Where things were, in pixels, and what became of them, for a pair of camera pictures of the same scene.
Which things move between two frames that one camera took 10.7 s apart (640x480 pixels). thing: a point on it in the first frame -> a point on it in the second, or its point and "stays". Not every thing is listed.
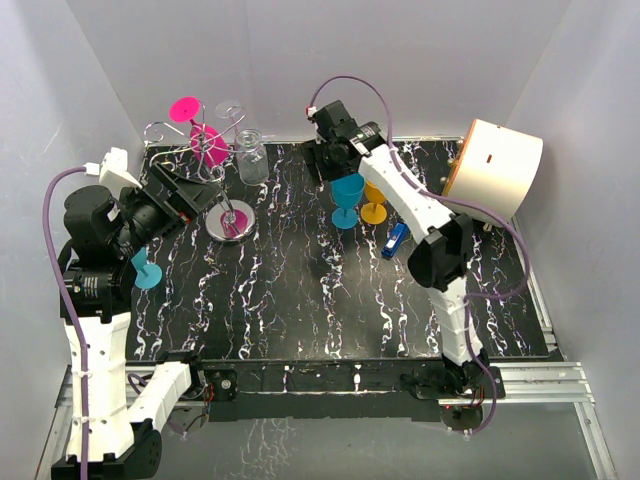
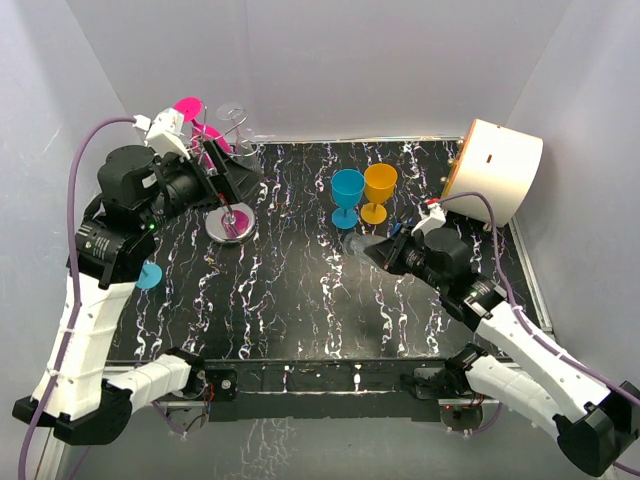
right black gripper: (316, 148) -> (389, 252)
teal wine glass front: (148, 275) stays
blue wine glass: (347, 191) stays
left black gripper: (188, 197) -> (232, 181)
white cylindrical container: (495, 170) stays
